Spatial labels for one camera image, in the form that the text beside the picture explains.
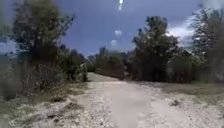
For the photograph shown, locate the tall dark tree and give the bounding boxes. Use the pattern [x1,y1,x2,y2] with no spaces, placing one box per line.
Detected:
[6,0,76,96]

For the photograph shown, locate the dense green tree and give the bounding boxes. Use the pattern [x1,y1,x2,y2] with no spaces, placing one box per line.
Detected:
[128,15,188,83]

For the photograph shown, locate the row of bushes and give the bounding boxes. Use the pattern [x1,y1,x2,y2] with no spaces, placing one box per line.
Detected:
[58,44,134,83]

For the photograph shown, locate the dry grass verge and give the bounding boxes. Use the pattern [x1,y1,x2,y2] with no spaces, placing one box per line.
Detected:
[0,79,91,128]
[139,79,224,108]

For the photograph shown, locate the pale gravel dirt path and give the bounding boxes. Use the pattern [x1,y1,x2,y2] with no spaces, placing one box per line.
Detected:
[19,71,224,128]

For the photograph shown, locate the thin-leaved tree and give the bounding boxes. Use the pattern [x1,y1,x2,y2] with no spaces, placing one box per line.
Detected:
[186,6,224,84]

